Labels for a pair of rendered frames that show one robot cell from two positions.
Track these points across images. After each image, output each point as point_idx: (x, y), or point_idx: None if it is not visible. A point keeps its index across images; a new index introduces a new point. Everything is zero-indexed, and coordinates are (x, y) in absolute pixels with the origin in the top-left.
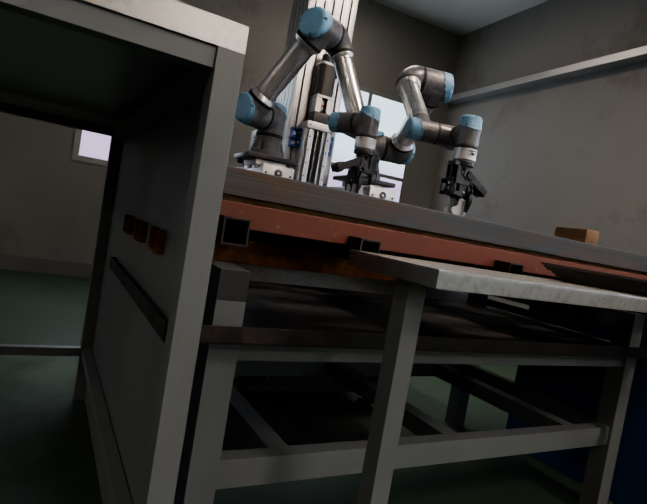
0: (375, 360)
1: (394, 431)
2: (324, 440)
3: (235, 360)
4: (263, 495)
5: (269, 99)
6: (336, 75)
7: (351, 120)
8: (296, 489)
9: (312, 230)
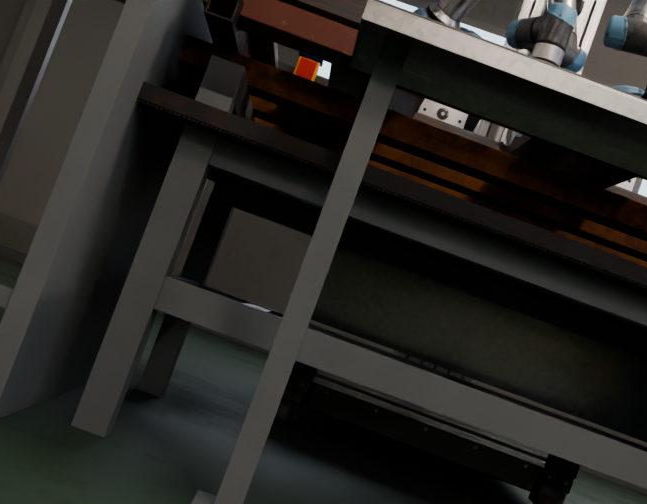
0: (395, 229)
1: (332, 231)
2: (415, 493)
3: (207, 160)
4: (266, 461)
5: (450, 17)
6: (580, 8)
7: (532, 24)
8: (317, 478)
9: (326, 35)
